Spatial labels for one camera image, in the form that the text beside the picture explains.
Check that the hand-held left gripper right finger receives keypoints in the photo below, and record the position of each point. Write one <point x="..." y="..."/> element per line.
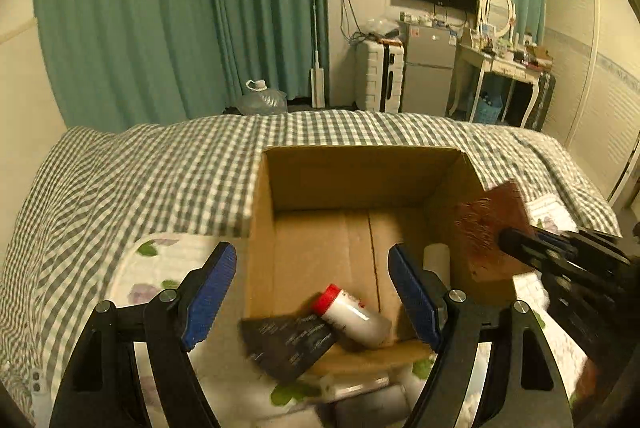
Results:
<point x="414" y="295"/>

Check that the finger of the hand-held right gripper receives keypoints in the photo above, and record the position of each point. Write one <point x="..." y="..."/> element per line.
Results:
<point x="585" y="242"/>
<point x="530" y="249"/>

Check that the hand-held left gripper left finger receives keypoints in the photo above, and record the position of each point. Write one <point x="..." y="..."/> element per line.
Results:
<point x="211" y="295"/>

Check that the cardboard box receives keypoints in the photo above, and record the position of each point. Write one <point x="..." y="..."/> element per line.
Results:
<point x="325" y="248"/>

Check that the white cylinder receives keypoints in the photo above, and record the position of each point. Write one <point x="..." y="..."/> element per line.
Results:
<point x="436" y="260"/>

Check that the white bottle with red cap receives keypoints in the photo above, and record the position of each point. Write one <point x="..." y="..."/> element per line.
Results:
<point x="357" y="315"/>

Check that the white floral bed sheet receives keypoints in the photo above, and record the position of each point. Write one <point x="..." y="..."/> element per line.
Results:
<point x="150" y="268"/>

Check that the black printed packet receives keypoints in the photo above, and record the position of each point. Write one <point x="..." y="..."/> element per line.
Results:
<point x="287" y="343"/>

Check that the white packet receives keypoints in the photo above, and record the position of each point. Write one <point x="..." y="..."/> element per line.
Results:
<point x="367" y="400"/>

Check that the green checked blanket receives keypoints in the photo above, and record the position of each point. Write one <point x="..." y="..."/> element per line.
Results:
<point x="150" y="178"/>

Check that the blue basket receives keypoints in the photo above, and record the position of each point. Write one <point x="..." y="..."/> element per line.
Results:
<point x="487" y="108"/>

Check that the black suitcase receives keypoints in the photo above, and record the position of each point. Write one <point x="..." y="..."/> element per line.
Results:
<point x="542" y="100"/>

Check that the cream wardrobe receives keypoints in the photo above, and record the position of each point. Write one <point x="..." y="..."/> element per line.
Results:
<point x="590" y="73"/>

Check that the white dressing table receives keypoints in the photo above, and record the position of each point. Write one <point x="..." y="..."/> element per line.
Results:
<point x="500" y="68"/>

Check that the clear water jug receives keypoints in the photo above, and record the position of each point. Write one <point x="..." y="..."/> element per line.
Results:
<point x="262" y="100"/>

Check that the small grey fridge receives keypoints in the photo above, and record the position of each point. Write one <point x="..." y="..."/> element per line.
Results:
<point x="427" y="73"/>

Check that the white suitcase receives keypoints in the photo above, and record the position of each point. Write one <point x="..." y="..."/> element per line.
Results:
<point x="372" y="75"/>

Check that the white flat mop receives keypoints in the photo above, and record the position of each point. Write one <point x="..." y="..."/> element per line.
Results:
<point x="317" y="83"/>

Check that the oval white-framed mirror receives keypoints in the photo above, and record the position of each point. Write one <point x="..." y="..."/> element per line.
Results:
<point x="497" y="10"/>

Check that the wide green curtain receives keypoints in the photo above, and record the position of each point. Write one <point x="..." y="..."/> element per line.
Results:
<point x="150" y="18"/>

